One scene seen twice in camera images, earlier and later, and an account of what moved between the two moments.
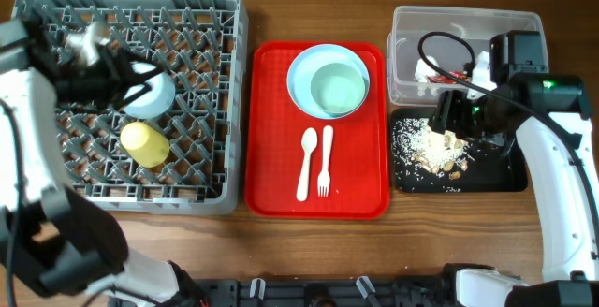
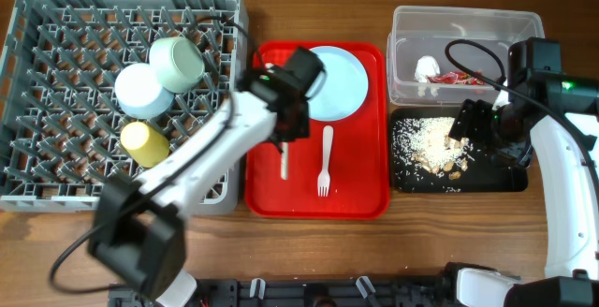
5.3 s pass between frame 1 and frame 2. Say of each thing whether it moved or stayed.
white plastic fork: stayed
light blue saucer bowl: stayed
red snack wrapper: stayed
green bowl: moved
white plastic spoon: moved
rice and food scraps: stayed
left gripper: moved
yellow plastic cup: stayed
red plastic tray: stayed
